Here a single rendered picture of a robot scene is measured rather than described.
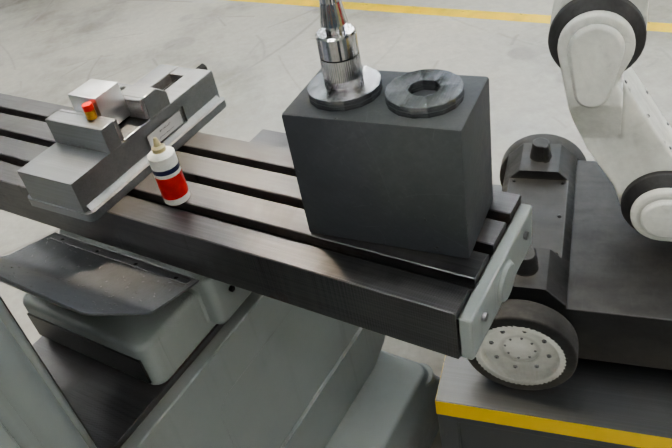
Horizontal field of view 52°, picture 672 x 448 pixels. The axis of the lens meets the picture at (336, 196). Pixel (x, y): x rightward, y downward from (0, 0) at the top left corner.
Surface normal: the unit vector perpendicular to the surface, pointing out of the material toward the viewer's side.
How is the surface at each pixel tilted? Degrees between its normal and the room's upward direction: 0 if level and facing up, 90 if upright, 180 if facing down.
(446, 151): 90
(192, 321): 90
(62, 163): 0
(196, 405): 90
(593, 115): 115
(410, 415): 68
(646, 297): 0
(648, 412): 0
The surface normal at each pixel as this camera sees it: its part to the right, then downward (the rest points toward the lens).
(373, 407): -0.16, -0.79
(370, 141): -0.40, 0.61
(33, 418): 0.88, 0.13
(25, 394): 0.96, -0.03
